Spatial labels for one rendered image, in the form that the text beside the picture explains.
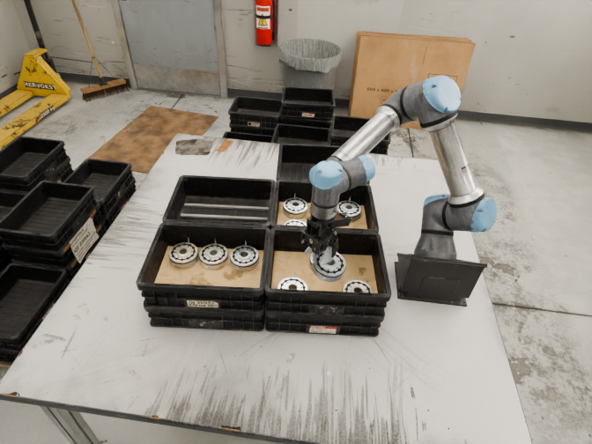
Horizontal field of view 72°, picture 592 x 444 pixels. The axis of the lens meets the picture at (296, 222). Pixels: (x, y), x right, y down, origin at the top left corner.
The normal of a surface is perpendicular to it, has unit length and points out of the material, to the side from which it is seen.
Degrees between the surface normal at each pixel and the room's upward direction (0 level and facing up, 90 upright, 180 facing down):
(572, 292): 0
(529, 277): 0
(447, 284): 90
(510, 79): 90
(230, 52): 90
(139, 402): 0
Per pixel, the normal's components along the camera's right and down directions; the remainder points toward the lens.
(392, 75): -0.10, 0.49
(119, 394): 0.04, -0.75
